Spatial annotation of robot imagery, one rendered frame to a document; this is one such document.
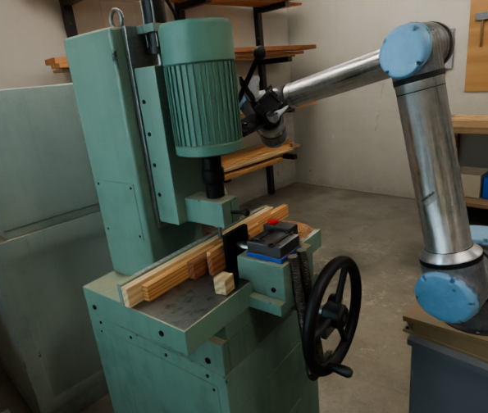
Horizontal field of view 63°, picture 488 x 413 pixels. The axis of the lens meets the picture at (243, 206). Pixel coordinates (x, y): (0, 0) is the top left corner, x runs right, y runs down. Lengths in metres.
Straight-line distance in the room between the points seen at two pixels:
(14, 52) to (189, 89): 2.37
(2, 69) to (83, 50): 2.02
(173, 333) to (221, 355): 0.15
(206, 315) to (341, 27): 3.98
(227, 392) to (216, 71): 0.75
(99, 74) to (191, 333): 0.70
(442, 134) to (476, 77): 3.00
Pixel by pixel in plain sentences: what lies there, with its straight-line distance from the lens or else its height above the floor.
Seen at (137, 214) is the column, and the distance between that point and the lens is 1.18.
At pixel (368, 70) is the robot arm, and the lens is 1.26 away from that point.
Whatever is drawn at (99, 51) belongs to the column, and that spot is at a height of 1.47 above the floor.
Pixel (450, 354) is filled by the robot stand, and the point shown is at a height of 0.55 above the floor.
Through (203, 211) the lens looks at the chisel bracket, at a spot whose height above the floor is 1.04.
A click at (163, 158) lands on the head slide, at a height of 1.19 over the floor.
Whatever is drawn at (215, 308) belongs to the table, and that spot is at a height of 0.90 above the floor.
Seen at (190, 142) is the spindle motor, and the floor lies 1.23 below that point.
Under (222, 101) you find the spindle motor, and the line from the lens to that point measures 0.97.
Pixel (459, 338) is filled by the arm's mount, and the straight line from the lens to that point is 1.37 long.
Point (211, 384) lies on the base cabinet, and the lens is 1.07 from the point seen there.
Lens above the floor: 1.38
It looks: 18 degrees down
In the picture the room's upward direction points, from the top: 6 degrees counter-clockwise
